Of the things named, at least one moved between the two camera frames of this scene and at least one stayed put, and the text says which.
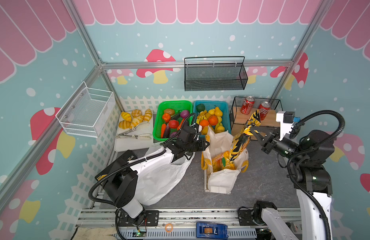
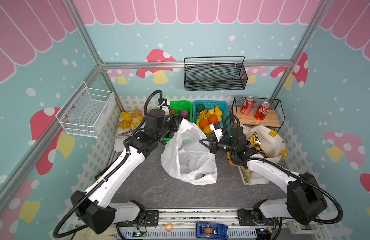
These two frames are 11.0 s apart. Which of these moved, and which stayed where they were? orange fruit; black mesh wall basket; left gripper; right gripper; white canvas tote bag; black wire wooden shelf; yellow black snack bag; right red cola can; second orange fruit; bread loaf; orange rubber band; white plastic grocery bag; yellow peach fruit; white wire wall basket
Moved: left gripper; white canvas tote bag; right gripper; yellow black snack bag; white plastic grocery bag
Stayed: orange fruit; orange rubber band; yellow peach fruit; white wire wall basket; second orange fruit; black wire wooden shelf; right red cola can; black mesh wall basket; bread loaf
